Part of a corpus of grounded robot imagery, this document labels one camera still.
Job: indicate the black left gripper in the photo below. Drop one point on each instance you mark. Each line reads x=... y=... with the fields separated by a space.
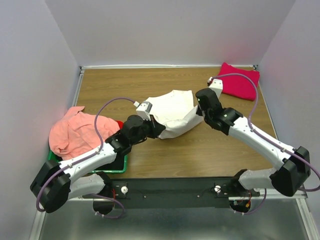
x=156 y=128

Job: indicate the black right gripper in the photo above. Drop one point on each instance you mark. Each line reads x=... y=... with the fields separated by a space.
x=198 y=111

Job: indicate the white printed t-shirt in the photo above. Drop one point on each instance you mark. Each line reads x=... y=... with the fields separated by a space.
x=176 y=111

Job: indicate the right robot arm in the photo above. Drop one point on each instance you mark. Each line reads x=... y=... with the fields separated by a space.
x=290 y=166

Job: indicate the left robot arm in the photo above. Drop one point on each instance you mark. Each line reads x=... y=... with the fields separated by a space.
x=56 y=182

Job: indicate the red t-shirt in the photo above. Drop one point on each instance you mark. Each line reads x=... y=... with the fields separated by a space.
x=120 y=124

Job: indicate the folded magenta t-shirt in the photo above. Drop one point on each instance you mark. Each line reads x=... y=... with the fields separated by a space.
x=239 y=86

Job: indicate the green plastic bin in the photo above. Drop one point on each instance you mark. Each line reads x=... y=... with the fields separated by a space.
x=118 y=166

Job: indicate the salmon pink t-shirt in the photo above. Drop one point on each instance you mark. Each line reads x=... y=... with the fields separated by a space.
x=74 y=134

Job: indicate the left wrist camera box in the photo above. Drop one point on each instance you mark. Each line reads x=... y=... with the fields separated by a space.
x=143 y=109

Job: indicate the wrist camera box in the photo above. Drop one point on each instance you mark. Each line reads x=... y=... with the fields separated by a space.
x=143 y=109
x=215 y=85

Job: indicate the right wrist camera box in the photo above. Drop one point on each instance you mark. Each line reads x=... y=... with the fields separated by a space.
x=215 y=85

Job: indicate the aluminium table edge rail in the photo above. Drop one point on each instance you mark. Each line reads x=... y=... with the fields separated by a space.
x=78 y=86

